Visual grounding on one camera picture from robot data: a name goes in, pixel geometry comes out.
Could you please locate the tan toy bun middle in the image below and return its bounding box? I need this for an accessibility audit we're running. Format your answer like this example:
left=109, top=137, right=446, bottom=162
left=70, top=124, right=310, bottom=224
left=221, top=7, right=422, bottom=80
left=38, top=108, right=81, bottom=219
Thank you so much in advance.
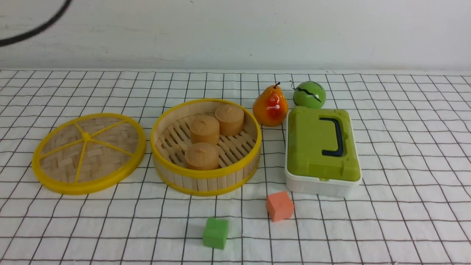
left=190, top=115, right=219, bottom=145

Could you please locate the green toy watermelon ball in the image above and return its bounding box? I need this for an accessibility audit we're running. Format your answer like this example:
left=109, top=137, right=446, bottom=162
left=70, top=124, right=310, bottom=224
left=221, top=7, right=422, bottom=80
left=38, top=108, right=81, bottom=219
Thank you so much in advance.
left=293, top=81, right=326, bottom=109

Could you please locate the tan toy bun front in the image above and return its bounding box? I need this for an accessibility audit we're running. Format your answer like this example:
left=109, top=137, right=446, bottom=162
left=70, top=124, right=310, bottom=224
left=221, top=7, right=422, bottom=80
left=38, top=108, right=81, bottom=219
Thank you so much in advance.
left=184, top=142, right=219, bottom=170

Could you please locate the black cable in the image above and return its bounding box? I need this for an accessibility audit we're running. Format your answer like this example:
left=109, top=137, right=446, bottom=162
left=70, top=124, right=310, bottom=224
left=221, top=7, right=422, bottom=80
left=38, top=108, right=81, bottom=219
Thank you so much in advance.
left=0, top=0, right=73, bottom=47

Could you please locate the tan toy bun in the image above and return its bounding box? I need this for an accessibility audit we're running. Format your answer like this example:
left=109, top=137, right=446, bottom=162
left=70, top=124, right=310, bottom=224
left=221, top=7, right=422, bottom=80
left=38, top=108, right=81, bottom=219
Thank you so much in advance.
left=184, top=142, right=219, bottom=170
left=215, top=104, right=244, bottom=137
left=190, top=115, right=219, bottom=145

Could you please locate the green foam cube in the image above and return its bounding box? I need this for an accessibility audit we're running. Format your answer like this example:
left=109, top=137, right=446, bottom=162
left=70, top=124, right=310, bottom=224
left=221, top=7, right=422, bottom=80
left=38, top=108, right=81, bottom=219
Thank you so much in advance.
left=202, top=218, right=229, bottom=250

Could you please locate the yellow woven bamboo steamer lid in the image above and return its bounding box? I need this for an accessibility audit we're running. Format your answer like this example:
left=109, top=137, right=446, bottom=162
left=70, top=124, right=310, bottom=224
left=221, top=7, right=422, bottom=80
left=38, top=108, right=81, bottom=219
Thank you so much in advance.
left=32, top=113, right=146, bottom=195

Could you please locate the tan toy bun back right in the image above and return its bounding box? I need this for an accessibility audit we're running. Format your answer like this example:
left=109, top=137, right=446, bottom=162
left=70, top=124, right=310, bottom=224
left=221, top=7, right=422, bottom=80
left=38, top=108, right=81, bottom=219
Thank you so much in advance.
left=215, top=104, right=244, bottom=137

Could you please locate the yellow bamboo steamer basket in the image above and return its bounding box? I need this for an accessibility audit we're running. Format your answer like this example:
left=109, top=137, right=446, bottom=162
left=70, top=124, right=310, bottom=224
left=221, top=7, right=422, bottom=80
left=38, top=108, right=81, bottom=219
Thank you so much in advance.
left=150, top=98, right=262, bottom=196

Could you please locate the green lidded white plastic box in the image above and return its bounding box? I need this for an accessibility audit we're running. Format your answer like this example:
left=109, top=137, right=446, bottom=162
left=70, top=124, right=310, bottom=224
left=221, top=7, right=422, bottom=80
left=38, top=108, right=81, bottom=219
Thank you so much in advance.
left=284, top=106, right=362, bottom=198

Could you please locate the orange red toy pear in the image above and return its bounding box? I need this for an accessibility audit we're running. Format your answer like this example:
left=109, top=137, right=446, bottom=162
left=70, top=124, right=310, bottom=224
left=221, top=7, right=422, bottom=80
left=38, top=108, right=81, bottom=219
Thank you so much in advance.
left=252, top=82, right=289, bottom=127

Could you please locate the white grid-patterned tablecloth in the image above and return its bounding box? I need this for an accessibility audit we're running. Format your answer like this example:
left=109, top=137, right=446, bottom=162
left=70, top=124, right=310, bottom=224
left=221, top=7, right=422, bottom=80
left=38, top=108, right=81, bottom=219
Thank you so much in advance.
left=0, top=70, right=471, bottom=265

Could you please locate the orange foam cube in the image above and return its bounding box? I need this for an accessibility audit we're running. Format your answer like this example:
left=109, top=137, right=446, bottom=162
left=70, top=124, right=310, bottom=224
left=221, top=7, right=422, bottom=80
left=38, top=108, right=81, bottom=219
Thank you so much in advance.
left=266, top=191, right=294, bottom=222

